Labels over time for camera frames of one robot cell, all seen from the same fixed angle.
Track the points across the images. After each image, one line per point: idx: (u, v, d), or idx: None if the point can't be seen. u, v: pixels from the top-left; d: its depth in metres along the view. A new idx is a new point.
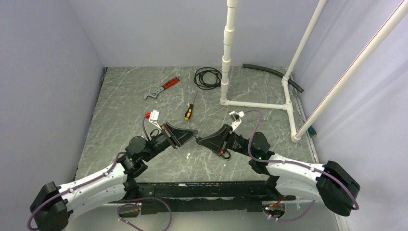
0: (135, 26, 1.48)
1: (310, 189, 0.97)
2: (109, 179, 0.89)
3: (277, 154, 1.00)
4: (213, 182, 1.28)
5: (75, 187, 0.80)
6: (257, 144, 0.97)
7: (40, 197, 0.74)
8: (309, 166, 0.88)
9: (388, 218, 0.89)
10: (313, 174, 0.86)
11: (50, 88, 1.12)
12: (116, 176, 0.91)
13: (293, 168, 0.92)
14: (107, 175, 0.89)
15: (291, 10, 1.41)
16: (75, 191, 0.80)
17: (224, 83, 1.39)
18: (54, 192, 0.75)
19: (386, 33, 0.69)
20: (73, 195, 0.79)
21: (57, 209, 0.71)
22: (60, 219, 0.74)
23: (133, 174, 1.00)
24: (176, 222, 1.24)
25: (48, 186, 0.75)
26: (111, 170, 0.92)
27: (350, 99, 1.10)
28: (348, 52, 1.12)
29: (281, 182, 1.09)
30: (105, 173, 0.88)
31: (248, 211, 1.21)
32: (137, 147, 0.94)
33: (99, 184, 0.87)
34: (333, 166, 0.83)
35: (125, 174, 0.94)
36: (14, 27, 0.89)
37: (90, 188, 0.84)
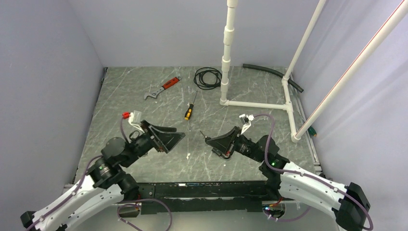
0: (135, 26, 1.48)
1: (320, 201, 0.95)
2: (80, 197, 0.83)
3: (292, 163, 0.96)
4: (213, 182, 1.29)
5: (44, 215, 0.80)
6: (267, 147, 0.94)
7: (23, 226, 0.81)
8: (332, 186, 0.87)
9: (388, 219, 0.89)
10: (335, 194, 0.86)
11: (51, 88, 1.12)
12: (86, 191, 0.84)
13: (312, 183, 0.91)
14: (75, 195, 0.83)
15: (291, 10, 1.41)
16: (47, 219, 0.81)
17: (224, 83, 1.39)
18: (29, 222, 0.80)
19: (386, 32, 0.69)
20: (45, 223, 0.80)
21: None
22: None
23: (108, 182, 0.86)
24: (176, 222, 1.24)
25: (23, 216, 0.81)
26: (81, 186, 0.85)
27: (350, 100, 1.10)
28: (348, 52, 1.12)
29: (285, 187, 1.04)
30: (71, 193, 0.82)
31: (248, 210, 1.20)
32: (112, 151, 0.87)
33: (70, 205, 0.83)
34: (355, 189, 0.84)
35: (95, 186, 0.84)
36: (14, 26, 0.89)
37: (64, 211, 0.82)
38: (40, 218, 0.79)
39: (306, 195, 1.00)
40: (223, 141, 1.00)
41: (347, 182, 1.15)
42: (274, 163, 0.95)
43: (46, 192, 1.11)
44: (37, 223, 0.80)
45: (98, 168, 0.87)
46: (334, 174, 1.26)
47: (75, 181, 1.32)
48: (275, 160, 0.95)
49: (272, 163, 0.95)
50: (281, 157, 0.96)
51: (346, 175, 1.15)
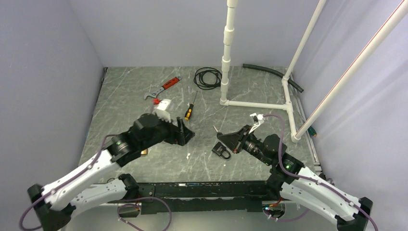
0: (135, 26, 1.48)
1: (323, 208, 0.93)
2: (96, 173, 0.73)
3: (308, 169, 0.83)
4: (213, 182, 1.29)
5: (56, 188, 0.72)
6: (271, 146, 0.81)
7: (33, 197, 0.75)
8: (349, 199, 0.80)
9: (388, 219, 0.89)
10: (350, 209, 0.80)
11: (51, 88, 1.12)
12: (101, 167, 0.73)
13: (326, 193, 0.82)
14: (91, 169, 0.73)
15: (291, 10, 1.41)
16: (59, 192, 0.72)
17: (224, 83, 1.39)
18: (38, 195, 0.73)
19: (387, 32, 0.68)
20: (57, 197, 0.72)
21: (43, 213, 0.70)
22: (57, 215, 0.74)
23: (125, 159, 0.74)
24: (176, 222, 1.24)
25: (34, 186, 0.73)
26: (97, 160, 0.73)
27: (350, 100, 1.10)
28: (348, 52, 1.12)
29: (287, 190, 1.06)
30: (87, 166, 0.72)
31: (248, 210, 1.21)
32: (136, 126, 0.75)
33: (85, 180, 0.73)
34: (369, 204, 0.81)
35: (114, 162, 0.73)
36: (14, 27, 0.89)
37: (77, 186, 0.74)
38: (52, 191, 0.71)
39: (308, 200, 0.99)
40: (231, 139, 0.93)
41: (347, 182, 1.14)
42: (287, 166, 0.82)
43: None
44: (48, 195, 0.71)
45: (119, 141, 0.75)
46: (334, 174, 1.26)
47: None
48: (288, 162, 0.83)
49: (286, 166, 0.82)
50: (291, 157, 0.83)
51: (346, 175, 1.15)
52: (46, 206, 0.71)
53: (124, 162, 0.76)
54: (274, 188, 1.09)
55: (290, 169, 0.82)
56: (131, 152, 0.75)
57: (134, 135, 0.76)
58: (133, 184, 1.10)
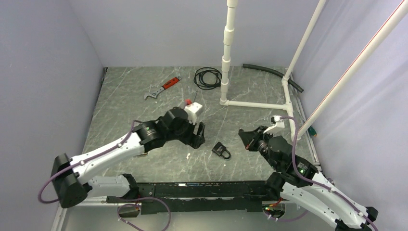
0: (135, 26, 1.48)
1: (324, 211, 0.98)
2: (124, 151, 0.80)
3: (320, 174, 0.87)
4: (213, 182, 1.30)
5: (86, 160, 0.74)
6: (275, 147, 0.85)
7: (55, 169, 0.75)
8: (358, 210, 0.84)
9: (388, 219, 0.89)
10: (359, 218, 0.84)
11: (51, 88, 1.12)
12: (131, 147, 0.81)
13: (337, 201, 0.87)
14: (121, 147, 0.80)
15: (291, 10, 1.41)
16: (88, 164, 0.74)
17: (224, 83, 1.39)
18: (66, 164, 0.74)
19: (386, 32, 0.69)
20: (85, 169, 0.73)
21: (70, 182, 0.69)
22: (78, 191, 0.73)
23: (151, 144, 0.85)
24: (176, 222, 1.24)
25: (60, 158, 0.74)
26: (127, 140, 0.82)
27: (350, 100, 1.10)
28: (348, 52, 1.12)
29: (289, 191, 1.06)
30: (118, 144, 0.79)
31: (248, 210, 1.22)
32: (167, 117, 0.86)
33: (113, 156, 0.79)
34: (375, 213, 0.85)
35: (142, 145, 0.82)
36: (14, 26, 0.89)
37: (105, 161, 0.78)
38: (82, 161, 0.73)
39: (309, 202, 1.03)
40: (246, 136, 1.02)
41: (347, 182, 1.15)
42: (301, 171, 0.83)
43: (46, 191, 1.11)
44: (76, 166, 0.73)
45: (146, 128, 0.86)
46: (334, 174, 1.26)
47: None
48: (301, 166, 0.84)
49: (300, 171, 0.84)
50: (305, 161, 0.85)
51: (345, 175, 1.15)
52: (74, 176, 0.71)
53: (149, 147, 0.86)
54: (275, 189, 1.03)
55: (303, 173, 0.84)
56: (158, 139, 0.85)
57: (163, 124, 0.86)
58: (136, 186, 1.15)
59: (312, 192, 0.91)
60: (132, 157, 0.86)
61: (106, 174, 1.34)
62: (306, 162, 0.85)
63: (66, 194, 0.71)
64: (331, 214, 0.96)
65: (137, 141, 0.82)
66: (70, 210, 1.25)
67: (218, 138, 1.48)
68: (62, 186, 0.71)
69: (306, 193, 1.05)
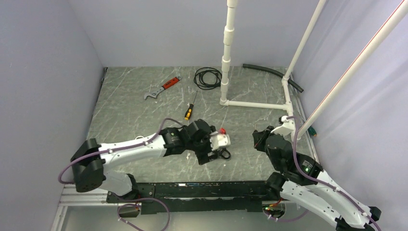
0: (135, 26, 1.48)
1: (324, 210, 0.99)
2: (149, 149, 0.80)
3: (325, 173, 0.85)
4: (213, 183, 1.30)
5: (114, 149, 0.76)
6: (273, 144, 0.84)
7: (82, 150, 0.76)
8: (362, 210, 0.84)
9: (388, 218, 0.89)
10: (362, 218, 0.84)
11: (51, 88, 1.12)
12: (156, 147, 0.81)
13: (340, 201, 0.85)
14: (146, 145, 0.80)
15: (291, 10, 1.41)
16: (114, 153, 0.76)
17: (224, 83, 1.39)
18: (94, 148, 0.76)
19: (386, 32, 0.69)
20: (111, 157, 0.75)
21: (94, 167, 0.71)
22: (95, 178, 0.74)
23: (172, 150, 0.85)
24: (176, 222, 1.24)
25: (91, 141, 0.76)
26: (153, 140, 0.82)
27: (350, 100, 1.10)
28: (348, 52, 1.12)
29: (288, 190, 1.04)
30: (145, 141, 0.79)
31: (248, 210, 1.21)
32: (191, 128, 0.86)
33: (138, 151, 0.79)
34: (378, 213, 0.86)
35: (165, 148, 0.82)
36: (14, 26, 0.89)
37: (130, 154, 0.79)
38: (110, 149, 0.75)
39: (309, 201, 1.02)
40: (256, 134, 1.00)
41: (347, 182, 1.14)
42: (306, 169, 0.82)
43: (46, 191, 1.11)
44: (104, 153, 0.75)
45: (170, 133, 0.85)
46: (334, 174, 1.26)
47: None
48: (306, 164, 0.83)
49: (305, 169, 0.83)
50: (310, 159, 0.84)
51: (345, 175, 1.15)
52: (100, 162, 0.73)
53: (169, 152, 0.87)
54: (275, 189, 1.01)
55: (309, 172, 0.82)
56: (178, 146, 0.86)
57: (185, 132, 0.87)
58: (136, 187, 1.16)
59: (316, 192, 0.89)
60: (151, 157, 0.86)
61: None
62: (311, 160, 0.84)
63: (87, 177, 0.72)
64: (331, 212, 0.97)
65: (163, 143, 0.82)
66: (70, 211, 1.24)
67: None
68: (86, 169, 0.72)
69: (306, 192, 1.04)
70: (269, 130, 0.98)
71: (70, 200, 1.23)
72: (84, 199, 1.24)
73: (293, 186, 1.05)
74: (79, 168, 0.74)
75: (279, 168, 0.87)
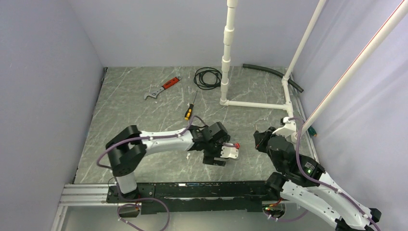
0: (136, 26, 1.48)
1: (324, 211, 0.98)
2: (180, 141, 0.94)
3: (327, 174, 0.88)
4: (213, 183, 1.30)
5: (153, 137, 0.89)
6: (275, 146, 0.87)
7: (123, 135, 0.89)
8: (363, 211, 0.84)
9: (388, 218, 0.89)
10: (363, 220, 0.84)
11: (51, 88, 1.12)
12: (186, 139, 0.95)
13: (341, 203, 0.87)
14: (179, 137, 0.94)
15: (291, 10, 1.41)
16: (153, 141, 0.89)
17: (224, 83, 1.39)
18: (135, 134, 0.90)
19: (387, 32, 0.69)
20: (151, 143, 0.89)
21: (137, 150, 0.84)
22: (134, 161, 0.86)
23: (195, 145, 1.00)
24: (175, 222, 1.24)
25: (133, 127, 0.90)
26: (184, 134, 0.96)
27: (350, 100, 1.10)
28: (349, 51, 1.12)
29: (289, 190, 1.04)
30: (178, 134, 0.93)
31: (248, 210, 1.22)
32: (213, 127, 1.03)
33: (172, 141, 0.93)
34: (378, 215, 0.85)
35: (192, 142, 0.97)
36: (14, 26, 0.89)
37: (164, 144, 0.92)
38: (151, 136, 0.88)
39: (309, 201, 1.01)
40: (258, 135, 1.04)
41: (347, 182, 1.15)
42: (308, 171, 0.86)
43: (46, 191, 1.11)
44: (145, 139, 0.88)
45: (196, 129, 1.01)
46: (334, 174, 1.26)
47: (75, 180, 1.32)
48: (308, 166, 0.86)
49: (307, 170, 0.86)
50: (312, 161, 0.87)
51: (345, 175, 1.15)
52: (143, 146, 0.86)
53: (193, 147, 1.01)
54: (275, 189, 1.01)
55: (311, 173, 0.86)
56: (200, 142, 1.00)
57: (208, 131, 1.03)
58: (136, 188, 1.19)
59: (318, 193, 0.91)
60: (179, 148, 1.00)
61: (106, 174, 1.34)
62: (312, 162, 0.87)
63: (129, 159, 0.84)
64: (331, 213, 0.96)
65: (191, 138, 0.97)
66: (70, 210, 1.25)
67: None
68: (128, 152, 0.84)
69: (306, 192, 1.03)
70: (270, 131, 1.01)
71: (70, 200, 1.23)
72: (84, 199, 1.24)
73: (294, 186, 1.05)
74: (119, 151, 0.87)
75: (281, 169, 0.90)
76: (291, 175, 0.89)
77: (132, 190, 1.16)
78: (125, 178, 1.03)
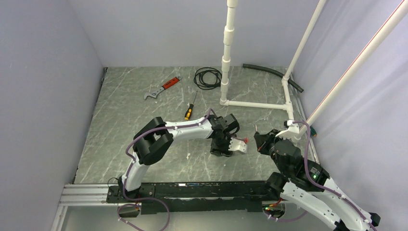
0: (136, 27, 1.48)
1: (323, 212, 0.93)
2: (201, 129, 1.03)
3: (332, 180, 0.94)
4: (213, 183, 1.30)
5: (178, 126, 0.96)
6: (282, 150, 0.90)
7: (150, 127, 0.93)
8: (364, 216, 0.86)
9: (388, 218, 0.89)
10: (363, 224, 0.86)
11: (51, 88, 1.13)
12: (206, 127, 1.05)
13: (344, 208, 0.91)
14: (199, 125, 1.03)
15: (291, 10, 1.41)
16: (178, 130, 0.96)
17: (224, 83, 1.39)
18: (161, 125, 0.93)
19: (387, 32, 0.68)
20: (176, 132, 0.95)
21: (165, 139, 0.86)
22: (160, 151, 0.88)
23: (214, 134, 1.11)
24: (175, 222, 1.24)
25: (159, 119, 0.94)
26: (203, 122, 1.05)
27: (350, 100, 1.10)
28: (348, 51, 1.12)
29: (289, 191, 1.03)
30: (198, 122, 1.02)
31: (248, 210, 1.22)
32: (228, 119, 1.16)
33: (195, 129, 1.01)
34: (378, 220, 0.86)
35: (212, 129, 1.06)
36: (13, 26, 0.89)
37: (188, 133, 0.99)
38: (176, 125, 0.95)
39: (308, 202, 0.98)
40: (260, 138, 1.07)
41: (346, 182, 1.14)
42: (313, 176, 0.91)
43: (46, 191, 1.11)
44: (171, 129, 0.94)
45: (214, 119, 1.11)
46: (334, 174, 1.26)
47: (75, 180, 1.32)
48: (313, 172, 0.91)
49: (312, 175, 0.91)
50: (317, 166, 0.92)
51: (345, 175, 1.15)
52: (169, 135, 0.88)
53: (211, 134, 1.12)
54: (275, 189, 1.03)
55: (316, 178, 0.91)
56: (218, 130, 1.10)
57: (223, 121, 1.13)
58: (136, 188, 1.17)
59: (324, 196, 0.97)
60: (198, 136, 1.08)
61: (106, 174, 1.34)
62: (318, 167, 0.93)
63: (157, 148, 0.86)
64: (331, 216, 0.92)
65: (210, 126, 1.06)
66: (70, 210, 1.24)
67: None
68: (156, 142, 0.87)
69: (307, 194, 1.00)
70: (273, 134, 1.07)
71: (70, 200, 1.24)
72: (84, 199, 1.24)
73: (294, 187, 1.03)
74: (146, 143, 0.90)
75: (287, 173, 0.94)
76: (297, 180, 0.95)
77: (134, 189, 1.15)
78: (139, 174, 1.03)
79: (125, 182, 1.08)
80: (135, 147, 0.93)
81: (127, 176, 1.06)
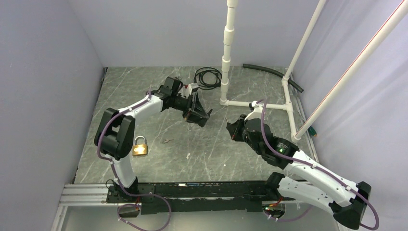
0: (135, 26, 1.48)
1: (317, 198, 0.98)
2: (153, 103, 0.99)
3: (301, 151, 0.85)
4: (213, 183, 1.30)
5: (131, 108, 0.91)
6: (252, 127, 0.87)
7: (104, 121, 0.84)
8: (345, 184, 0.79)
9: (388, 218, 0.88)
10: (347, 193, 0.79)
11: (51, 88, 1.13)
12: (156, 100, 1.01)
13: (322, 178, 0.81)
14: (149, 101, 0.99)
15: (291, 10, 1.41)
16: (133, 111, 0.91)
17: (224, 83, 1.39)
18: (116, 114, 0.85)
19: (387, 32, 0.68)
20: (133, 113, 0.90)
21: (127, 121, 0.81)
22: (129, 136, 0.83)
23: (165, 103, 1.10)
24: (175, 222, 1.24)
25: (109, 109, 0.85)
26: (151, 97, 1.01)
27: (350, 99, 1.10)
28: (348, 51, 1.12)
29: (285, 185, 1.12)
30: (146, 98, 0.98)
31: (248, 210, 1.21)
32: (168, 83, 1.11)
33: (147, 107, 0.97)
34: (367, 189, 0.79)
35: (161, 99, 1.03)
36: (14, 27, 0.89)
37: (143, 110, 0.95)
38: (129, 108, 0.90)
39: (304, 193, 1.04)
40: (231, 126, 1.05)
41: None
42: (280, 150, 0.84)
43: (46, 191, 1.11)
44: (126, 112, 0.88)
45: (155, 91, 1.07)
46: None
47: (75, 180, 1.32)
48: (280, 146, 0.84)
49: (279, 149, 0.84)
50: (285, 140, 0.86)
51: (345, 175, 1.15)
52: (127, 119, 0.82)
53: (163, 106, 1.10)
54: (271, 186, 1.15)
55: (284, 152, 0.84)
56: (166, 99, 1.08)
57: (165, 88, 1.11)
58: (135, 181, 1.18)
59: (300, 174, 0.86)
60: (155, 110, 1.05)
61: (106, 174, 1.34)
62: (283, 140, 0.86)
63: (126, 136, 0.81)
64: (325, 199, 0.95)
65: (159, 98, 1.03)
66: (70, 210, 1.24)
67: (218, 139, 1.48)
68: (120, 131, 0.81)
69: (301, 185, 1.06)
70: (241, 118, 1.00)
71: (70, 200, 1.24)
72: (84, 199, 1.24)
73: (289, 181, 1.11)
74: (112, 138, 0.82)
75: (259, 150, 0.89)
76: (266, 157, 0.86)
77: (132, 183, 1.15)
78: (125, 167, 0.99)
79: (120, 181, 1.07)
80: (104, 149, 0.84)
81: (117, 177, 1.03)
